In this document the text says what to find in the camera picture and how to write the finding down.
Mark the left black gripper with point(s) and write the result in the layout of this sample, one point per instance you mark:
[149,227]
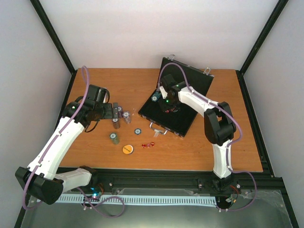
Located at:
[109,114]

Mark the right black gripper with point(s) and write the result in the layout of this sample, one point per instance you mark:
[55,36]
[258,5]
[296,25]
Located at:
[165,107]

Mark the blue chip stack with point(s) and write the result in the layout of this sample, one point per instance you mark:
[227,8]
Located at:
[155,97]

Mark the black poker set case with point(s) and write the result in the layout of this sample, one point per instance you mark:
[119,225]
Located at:
[178,122]

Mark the single blue poker chip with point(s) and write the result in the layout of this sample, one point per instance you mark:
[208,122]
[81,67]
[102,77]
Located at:
[137,131]

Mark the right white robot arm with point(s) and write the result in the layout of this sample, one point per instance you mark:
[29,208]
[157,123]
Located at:
[219,125]

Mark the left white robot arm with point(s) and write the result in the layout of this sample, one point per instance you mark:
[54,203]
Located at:
[40,178]

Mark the purple chip stack rear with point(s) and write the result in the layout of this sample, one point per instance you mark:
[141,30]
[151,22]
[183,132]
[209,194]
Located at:
[120,112]

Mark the purple chip stack right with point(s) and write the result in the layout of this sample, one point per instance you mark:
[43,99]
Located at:
[127,117]

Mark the green chip stack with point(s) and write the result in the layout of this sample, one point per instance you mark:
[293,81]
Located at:
[114,138]

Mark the orange big blind button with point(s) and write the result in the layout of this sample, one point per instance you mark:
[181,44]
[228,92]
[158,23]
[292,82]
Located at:
[128,149]

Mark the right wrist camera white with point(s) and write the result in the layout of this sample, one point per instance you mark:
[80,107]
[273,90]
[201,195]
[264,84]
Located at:
[163,92]

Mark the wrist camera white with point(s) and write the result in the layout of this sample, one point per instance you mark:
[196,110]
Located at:
[163,92]
[106,96]

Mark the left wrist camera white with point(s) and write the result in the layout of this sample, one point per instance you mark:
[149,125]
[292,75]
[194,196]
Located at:
[106,96]

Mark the light blue slotted cable duct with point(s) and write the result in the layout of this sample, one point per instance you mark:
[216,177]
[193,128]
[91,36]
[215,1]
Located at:
[135,200]

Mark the black aluminium frame rail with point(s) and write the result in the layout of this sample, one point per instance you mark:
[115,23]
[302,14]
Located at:
[197,181]

